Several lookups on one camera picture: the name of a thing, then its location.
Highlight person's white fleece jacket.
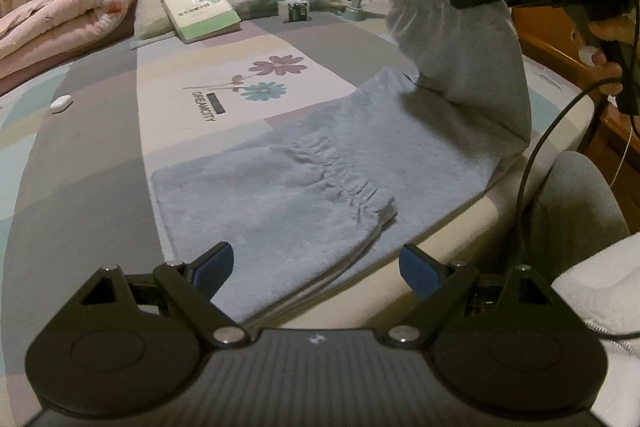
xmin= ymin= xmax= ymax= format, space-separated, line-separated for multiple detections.
xmin=550 ymin=231 xmax=640 ymax=427

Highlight person's right hand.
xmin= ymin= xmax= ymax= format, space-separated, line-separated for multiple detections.
xmin=572 ymin=18 xmax=632 ymax=96

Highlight light blue sweatpants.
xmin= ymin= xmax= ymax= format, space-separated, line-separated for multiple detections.
xmin=150 ymin=0 xmax=533 ymax=325

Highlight pink folded quilt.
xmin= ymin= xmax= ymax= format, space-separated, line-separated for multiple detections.
xmin=0 ymin=0 xmax=143 ymax=95

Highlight person's grey trouser leg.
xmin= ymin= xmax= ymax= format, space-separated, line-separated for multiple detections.
xmin=527 ymin=151 xmax=632 ymax=288

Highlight black cable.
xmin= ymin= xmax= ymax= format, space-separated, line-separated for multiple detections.
xmin=515 ymin=77 xmax=640 ymax=340

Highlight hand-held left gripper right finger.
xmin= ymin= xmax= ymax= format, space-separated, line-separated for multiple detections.
xmin=384 ymin=243 xmax=558 ymax=348

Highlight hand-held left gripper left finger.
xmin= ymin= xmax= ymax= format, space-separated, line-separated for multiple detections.
xmin=80 ymin=242 xmax=251 ymax=348

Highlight thin white cable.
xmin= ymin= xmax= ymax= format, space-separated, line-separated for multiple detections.
xmin=611 ymin=107 xmax=640 ymax=188

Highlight small white box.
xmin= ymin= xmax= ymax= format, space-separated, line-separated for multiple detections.
xmin=277 ymin=0 xmax=311 ymax=24

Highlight wooden nightstand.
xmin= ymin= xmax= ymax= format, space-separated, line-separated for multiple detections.
xmin=580 ymin=99 xmax=640 ymax=208

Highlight white and green book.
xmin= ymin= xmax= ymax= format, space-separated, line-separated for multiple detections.
xmin=160 ymin=0 xmax=242 ymax=45

